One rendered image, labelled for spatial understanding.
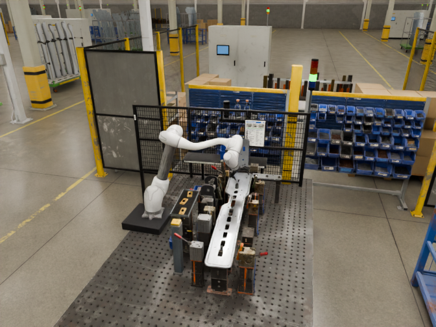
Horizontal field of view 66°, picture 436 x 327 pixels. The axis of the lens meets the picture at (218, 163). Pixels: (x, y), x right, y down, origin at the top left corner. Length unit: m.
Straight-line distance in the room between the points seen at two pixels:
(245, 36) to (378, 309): 7.24
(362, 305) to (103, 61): 4.29
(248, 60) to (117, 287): 7.53
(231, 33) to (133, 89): 4.84
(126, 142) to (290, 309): 3.66
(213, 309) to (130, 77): 3.44
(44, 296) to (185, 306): 1.78
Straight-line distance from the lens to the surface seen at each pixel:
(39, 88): 10.00
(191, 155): 3.75
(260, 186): 3.18
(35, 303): 3.85
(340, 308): 3.58
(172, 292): 2.59
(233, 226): 2.65
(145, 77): 4.86
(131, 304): 2.56
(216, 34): 9.42
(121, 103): 5.14
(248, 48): 9.28
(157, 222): 3.15
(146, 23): 6.94
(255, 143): 3.67
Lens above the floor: 2.56
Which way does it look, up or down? 26 degrees down
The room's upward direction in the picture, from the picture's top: straight up
